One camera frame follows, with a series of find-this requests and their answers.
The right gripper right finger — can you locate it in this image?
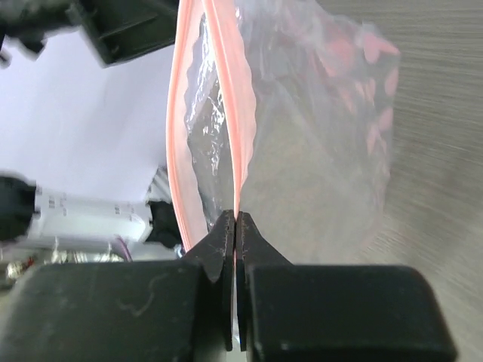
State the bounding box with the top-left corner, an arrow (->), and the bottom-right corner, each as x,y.
235,212 -> 294,351

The clear pink zip top bag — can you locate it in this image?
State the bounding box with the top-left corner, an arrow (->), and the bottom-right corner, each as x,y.
166,1 -> 401,264

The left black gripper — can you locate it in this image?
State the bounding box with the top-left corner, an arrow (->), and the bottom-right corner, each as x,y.
67,0 -> 179,66

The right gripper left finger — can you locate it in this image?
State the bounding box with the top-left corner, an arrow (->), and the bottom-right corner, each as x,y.
182,210 -> 234,351

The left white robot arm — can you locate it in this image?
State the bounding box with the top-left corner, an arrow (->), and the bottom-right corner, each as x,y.
1,1 -> 178,264

